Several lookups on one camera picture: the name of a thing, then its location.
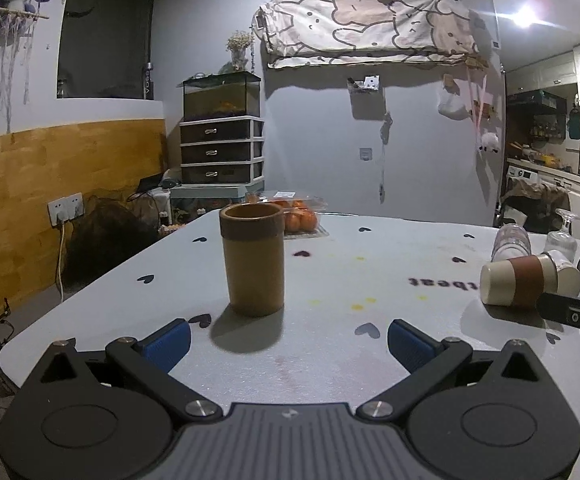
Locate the glass fish tank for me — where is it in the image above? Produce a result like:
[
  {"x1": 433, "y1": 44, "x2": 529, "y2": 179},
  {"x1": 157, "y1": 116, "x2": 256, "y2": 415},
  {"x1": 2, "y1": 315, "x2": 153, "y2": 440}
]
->
[{"x1": 183, "y1": 72, "x2": 262, "y2": 122}]

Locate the clear glass jar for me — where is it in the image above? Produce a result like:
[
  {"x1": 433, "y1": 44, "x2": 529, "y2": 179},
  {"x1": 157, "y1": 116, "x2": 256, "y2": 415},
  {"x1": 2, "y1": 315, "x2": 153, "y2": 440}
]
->
[{"x1": 491, "y1": 223, "x2": 530, "y2": 264}]

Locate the vase of dried flowers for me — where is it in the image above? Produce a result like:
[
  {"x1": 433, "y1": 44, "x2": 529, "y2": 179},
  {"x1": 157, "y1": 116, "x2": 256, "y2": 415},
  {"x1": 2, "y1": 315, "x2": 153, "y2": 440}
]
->
[{"x1": 227, "y1": 30, "x2": 255, "y2": 72}]

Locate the tall brown cup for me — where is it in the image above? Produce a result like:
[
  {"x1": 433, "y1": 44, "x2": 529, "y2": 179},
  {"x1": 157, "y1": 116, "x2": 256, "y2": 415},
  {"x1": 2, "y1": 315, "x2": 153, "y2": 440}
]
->
[{"x1": 219, "y1": 203, "x2": 286, "y2": 317}]

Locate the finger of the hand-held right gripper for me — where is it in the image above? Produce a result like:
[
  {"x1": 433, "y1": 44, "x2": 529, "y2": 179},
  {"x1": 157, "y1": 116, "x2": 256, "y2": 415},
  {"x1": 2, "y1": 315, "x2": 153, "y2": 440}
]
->
[{"x1": 537, "y1": 292, "x2": 580, "y2": 356}]

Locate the clear wall holder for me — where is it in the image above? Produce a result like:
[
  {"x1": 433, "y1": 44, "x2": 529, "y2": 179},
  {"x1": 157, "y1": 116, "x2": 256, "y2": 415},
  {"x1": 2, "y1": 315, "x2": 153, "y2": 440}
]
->
[{"x1": 346, "y1": 74, "x2": 387, "y2": 121}]

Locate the printed blanket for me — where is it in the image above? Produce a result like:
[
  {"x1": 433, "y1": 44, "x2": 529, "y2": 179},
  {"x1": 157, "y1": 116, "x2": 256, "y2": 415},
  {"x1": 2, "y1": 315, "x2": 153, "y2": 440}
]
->
[{"x1": 257, "y1": 0, "x2": 487, "y2": 69}]

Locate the black laptop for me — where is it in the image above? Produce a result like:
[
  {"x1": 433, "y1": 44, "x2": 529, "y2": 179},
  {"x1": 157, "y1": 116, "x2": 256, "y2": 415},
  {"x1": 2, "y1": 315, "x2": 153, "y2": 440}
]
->
[{"x1": 136, "y1": 173, "x2": 167, "y2": 194}]

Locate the dark mesh bag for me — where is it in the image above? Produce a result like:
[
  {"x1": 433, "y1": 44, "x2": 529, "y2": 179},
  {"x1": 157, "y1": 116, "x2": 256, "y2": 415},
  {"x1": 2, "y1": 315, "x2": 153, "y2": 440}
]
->
[{"x1": 68, "y1": 194, "x2": 157, "y2": 283}]

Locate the cream cup with brown sleeve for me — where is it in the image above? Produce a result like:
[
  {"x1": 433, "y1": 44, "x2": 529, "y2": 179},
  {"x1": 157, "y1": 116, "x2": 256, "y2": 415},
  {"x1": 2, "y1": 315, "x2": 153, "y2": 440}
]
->
[{"x1": 480, "y1": 254, "x2": 559, "y2": 309}]

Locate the teal low cabinet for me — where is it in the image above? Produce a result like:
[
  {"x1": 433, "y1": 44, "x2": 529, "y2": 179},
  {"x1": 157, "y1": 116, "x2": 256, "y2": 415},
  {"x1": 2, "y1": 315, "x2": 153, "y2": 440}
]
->
[{"x1": 169, "y1": 182, "x2": 267, "y2": 211}]

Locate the white power cable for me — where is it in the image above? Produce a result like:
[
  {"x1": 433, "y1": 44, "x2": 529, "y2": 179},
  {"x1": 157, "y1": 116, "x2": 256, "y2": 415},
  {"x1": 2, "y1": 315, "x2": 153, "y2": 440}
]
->
[{"x1": 56, "y1": 222, "x2": 69, "y2": 302}]

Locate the brown cloth on chair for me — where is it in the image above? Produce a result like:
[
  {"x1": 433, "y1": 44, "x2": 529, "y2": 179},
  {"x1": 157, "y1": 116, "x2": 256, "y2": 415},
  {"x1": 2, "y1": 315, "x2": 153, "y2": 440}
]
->
[{"x1": 500, "y1": 179, "x2": 572, "y2": 235}]

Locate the black kitchen spice rack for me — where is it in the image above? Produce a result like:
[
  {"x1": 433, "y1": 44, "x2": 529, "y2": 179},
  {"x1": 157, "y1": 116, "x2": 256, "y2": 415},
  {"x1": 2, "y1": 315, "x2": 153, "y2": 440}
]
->
[{"x1": 529, "y1": 91, "x2": 569, "y2": 142}]

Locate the clear wine glass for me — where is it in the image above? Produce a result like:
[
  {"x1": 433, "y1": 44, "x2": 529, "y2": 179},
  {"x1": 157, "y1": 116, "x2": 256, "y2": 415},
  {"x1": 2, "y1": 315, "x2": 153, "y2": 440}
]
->
[{"x1": 546, "y1": 208, "x2": 580, "y2": 262}]

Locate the white drawer unit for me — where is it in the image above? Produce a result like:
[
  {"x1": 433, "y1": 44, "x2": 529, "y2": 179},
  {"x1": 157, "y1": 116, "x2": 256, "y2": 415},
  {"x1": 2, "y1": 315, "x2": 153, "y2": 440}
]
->
[{"x1": 179, "y1": 116, "x2": 266, "y2": 186}]

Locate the ceiling spot light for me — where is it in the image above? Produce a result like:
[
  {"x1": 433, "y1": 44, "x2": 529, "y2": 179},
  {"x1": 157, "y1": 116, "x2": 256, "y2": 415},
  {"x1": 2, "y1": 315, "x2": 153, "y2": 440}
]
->
[{"x1": 512, "y1": 4, "x2": 538, "y2": 28}]

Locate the white wall socket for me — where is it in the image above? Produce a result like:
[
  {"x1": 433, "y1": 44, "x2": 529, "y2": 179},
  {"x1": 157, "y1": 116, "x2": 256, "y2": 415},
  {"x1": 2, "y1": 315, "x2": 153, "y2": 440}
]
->
[{"x1": 48, "y1": 192, "x2": 86, "y2": 226}]

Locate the plastic box of oranges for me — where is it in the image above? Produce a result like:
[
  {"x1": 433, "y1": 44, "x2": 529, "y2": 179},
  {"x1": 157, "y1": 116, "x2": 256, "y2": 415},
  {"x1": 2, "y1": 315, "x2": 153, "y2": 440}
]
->
[{"x1": 246, "y1": 190, "x2": 330, "y2": 239}]

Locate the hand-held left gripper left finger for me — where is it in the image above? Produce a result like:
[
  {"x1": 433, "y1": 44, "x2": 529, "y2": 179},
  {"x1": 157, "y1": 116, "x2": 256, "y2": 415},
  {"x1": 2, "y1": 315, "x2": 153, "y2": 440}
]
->
[{"x1": 34, "y1": 318, "x2": 224, "y2": 419}]

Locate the white paper cup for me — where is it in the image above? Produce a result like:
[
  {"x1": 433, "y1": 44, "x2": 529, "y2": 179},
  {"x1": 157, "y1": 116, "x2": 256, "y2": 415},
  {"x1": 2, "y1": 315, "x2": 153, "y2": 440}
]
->
[{"x1": 544, "y1": 249, "x2": 580, "y2": 297}]

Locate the dark window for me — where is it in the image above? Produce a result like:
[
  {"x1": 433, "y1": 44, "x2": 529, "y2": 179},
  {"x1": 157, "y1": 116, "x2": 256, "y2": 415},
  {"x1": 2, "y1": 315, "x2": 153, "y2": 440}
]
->
[{"x1": 56, "y1": 0, "x2": 163, "y2": 102}]

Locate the grey heart print tablecloth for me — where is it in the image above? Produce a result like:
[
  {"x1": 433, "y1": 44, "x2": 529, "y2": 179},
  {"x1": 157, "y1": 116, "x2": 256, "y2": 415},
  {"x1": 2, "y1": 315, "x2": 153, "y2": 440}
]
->
[{"x1": 0, "y1": 208, "x2": 580, "y2": 480}]

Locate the white plastic bag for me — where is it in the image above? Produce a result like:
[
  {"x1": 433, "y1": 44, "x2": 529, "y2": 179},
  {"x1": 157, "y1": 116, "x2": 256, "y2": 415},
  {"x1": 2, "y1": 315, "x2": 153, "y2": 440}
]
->
[{"x1": 437, "y1": 87, "x2": 472, "y2": 121}]

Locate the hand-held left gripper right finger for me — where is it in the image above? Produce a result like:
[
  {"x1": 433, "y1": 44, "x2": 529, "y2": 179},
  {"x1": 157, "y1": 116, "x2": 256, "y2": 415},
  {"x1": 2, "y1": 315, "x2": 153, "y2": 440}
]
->
[{"x1": 355, "y1": 318, "x2": 552, "y2": 420}]

